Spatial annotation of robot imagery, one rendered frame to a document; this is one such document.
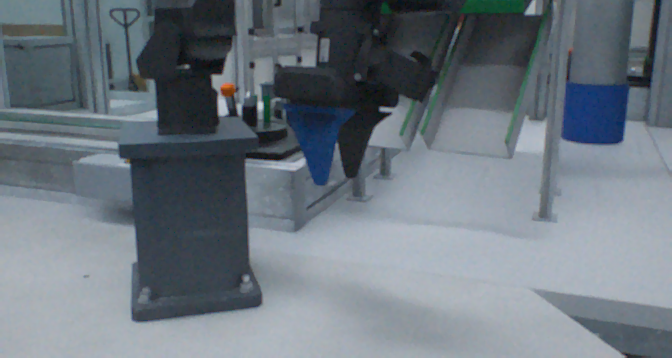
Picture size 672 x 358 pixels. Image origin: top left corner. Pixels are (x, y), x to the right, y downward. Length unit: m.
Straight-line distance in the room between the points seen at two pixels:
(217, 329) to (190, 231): 0.11
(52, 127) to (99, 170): 0.54
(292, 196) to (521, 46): 0.43
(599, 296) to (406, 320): 0.25
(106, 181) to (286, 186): 0.29
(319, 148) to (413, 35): 0.61
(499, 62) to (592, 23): 0.73
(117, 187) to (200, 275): 0.35
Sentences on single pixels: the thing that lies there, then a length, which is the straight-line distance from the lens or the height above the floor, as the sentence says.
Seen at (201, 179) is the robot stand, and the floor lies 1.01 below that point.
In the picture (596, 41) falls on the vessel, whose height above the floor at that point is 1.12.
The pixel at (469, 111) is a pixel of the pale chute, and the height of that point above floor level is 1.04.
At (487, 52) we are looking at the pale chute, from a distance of 1.10.
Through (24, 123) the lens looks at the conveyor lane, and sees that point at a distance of 1.67.
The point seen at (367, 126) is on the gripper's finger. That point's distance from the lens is 0.65.
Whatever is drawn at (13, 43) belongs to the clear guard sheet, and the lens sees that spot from 1.74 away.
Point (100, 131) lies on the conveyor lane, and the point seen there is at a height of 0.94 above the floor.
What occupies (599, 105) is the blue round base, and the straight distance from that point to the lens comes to 1.78.
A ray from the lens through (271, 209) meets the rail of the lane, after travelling 1.01.
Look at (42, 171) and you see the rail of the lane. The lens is 1.27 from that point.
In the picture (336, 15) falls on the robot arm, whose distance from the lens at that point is 0.59.
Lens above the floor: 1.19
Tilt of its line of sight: 14 degrees down
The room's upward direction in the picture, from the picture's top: straight up
